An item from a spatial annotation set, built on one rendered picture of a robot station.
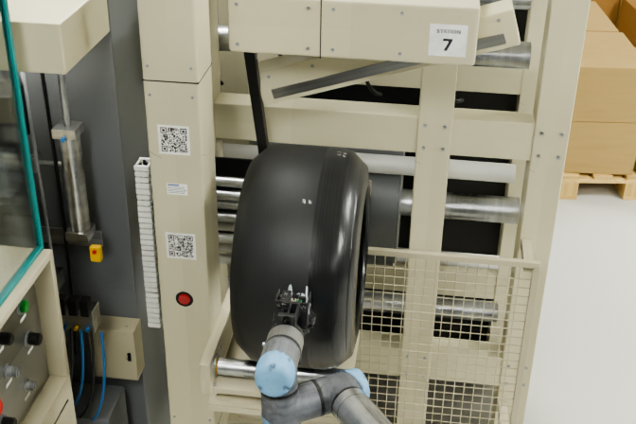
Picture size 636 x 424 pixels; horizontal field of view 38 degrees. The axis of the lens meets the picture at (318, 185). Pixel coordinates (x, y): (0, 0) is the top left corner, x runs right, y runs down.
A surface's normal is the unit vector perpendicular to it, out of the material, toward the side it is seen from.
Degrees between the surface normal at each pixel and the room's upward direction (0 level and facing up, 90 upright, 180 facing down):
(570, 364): 0
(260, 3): 90
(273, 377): 84
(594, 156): 90
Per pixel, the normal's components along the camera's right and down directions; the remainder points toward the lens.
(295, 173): -0.02, -0.73
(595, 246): 0.01, -0.88
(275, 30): -0.13, 0.47
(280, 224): -0.08, -0.30
